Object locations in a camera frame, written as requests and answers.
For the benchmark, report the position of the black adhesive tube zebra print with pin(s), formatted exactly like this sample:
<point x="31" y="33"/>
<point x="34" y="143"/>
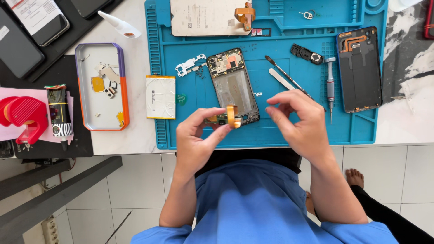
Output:
<point x="59" y="111"/>

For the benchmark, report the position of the white plastic object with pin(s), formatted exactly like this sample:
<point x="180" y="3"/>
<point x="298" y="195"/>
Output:
<point x="401" y="4"/>

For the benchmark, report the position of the cluster of tiny black screws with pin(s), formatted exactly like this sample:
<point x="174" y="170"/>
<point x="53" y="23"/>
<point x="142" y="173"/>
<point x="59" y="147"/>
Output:
<point x="200" y="73"/>

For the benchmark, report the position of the red device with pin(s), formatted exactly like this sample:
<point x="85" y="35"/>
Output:
<point x="430" y="18"/>

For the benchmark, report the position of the black phone with paper slip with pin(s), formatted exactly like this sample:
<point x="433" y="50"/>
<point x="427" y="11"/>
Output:
<point x="51" y="32"/>

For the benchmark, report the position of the beige phone display panel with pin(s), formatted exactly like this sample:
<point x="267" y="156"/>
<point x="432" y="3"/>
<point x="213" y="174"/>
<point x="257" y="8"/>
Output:
<point x="203" y="17"/>

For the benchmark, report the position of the silver metal shield pieces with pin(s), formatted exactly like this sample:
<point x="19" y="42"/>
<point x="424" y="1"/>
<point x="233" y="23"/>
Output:
<point x="108" y="73"/>

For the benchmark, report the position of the person's left hand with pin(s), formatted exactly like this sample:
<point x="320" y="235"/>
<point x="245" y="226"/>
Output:
<point x="190" y="145"/>

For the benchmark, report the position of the metal spudger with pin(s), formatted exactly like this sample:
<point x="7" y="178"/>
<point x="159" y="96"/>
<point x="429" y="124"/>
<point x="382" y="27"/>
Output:
<point x="288" y="77"/>

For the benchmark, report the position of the white metal bracket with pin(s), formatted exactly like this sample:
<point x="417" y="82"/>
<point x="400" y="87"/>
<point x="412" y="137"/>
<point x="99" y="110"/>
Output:
<point x="184" y="66"/>

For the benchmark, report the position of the person's black trouser leg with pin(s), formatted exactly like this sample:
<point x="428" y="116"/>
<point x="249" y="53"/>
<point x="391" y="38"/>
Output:
<point x="386" y="213"/>

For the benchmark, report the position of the opened phone frame with motherboard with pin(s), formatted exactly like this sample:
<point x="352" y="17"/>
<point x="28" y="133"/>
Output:
<point x="234" y="84"/>

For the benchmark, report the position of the white glue bottle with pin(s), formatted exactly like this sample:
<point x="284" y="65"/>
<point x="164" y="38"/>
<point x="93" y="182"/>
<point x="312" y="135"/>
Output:
<point x="120" y="26"/>

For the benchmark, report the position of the green plastic pick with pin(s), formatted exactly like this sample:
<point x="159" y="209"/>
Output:
<point x="181" y="99"/>

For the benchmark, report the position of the silver sim ejector pin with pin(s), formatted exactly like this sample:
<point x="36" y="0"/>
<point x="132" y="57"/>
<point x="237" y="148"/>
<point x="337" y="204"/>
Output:
<point x="308" y="15"/>

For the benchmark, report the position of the large black phone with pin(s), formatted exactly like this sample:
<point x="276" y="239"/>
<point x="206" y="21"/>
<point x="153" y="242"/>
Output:
<point x="17" y="47"/>

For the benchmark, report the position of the blue phone back cover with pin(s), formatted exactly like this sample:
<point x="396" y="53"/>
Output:
<point x="361" y="78"/>

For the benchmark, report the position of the white power strip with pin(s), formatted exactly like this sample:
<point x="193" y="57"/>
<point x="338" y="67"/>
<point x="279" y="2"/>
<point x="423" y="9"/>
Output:
<point x="51" y="232"/>

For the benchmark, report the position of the person's foot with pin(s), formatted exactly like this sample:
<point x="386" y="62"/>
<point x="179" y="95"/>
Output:
<point x="355" y="178"/>

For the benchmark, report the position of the grey precision screwdriver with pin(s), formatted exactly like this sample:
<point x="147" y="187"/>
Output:
<point x="330" y="84"/>

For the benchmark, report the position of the red tape dispenser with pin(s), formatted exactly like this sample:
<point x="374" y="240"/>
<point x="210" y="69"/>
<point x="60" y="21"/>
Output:
<point x="27" y="113"/>

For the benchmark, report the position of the dark grey table frame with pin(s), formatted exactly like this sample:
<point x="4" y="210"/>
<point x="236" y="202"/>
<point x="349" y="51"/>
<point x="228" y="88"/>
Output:
<point x="51" y="200"/>

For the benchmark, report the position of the thin metal needle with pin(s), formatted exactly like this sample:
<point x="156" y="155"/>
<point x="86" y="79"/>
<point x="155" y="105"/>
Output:
<point x="397" y="97"/>

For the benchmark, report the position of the small board with orange flex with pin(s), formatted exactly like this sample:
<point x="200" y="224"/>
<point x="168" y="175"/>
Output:
<point x="232" y="115"/>

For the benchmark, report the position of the black speaker module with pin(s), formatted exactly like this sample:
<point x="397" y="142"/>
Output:
<point x="307" y="54"/>

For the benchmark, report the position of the orange purple rimmed parts tray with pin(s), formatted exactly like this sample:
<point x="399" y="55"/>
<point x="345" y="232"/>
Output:
<point x="88" y="108"/>

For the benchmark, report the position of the white phone battery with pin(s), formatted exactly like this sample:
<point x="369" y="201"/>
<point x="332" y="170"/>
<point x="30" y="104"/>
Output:
<point x="160" y="98"/>

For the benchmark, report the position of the person's right hand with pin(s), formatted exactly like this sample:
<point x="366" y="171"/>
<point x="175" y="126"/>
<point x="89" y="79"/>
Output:
<point x="305" y="128"/>

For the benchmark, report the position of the blue silicone repair mat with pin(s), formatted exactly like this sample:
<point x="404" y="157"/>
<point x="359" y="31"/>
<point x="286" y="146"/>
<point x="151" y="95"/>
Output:
<point x="305" y="128"/>

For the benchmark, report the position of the person's blue shirt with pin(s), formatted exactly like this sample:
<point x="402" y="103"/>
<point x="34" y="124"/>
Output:
<point x="251" y="210"/>

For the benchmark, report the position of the black phone with glossy screen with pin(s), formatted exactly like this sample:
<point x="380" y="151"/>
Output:
<point x="88" y="6"/>

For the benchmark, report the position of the small camera modules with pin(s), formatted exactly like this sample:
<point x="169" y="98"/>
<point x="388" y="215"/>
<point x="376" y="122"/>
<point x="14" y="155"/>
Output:
<point x="110" y="92"/>

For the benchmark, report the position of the yellow part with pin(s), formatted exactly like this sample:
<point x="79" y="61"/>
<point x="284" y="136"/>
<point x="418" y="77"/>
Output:
<point x="97" y="84"/>

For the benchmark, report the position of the white plastic pry tool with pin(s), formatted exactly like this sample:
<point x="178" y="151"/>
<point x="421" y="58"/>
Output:
<point x="280" y="79"/>

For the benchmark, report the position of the thin metal rod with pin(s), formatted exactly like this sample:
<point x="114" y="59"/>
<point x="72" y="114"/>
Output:
<point x="118" y="227"/>

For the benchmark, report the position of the black desk mat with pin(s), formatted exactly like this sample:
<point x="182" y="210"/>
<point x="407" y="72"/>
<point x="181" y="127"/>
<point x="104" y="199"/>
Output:
<point x="78" y="145"/>

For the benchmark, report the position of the pink paper sheet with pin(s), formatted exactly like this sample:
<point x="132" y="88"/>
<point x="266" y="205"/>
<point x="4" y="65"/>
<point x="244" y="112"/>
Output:
<point x="6" y="134"/>

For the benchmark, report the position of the black sim tray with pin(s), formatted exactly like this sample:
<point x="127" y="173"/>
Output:
<point x="261" y="32"/>

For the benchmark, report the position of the orange flex piece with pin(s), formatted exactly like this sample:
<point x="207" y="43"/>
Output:
<point x="120" y="119"/>

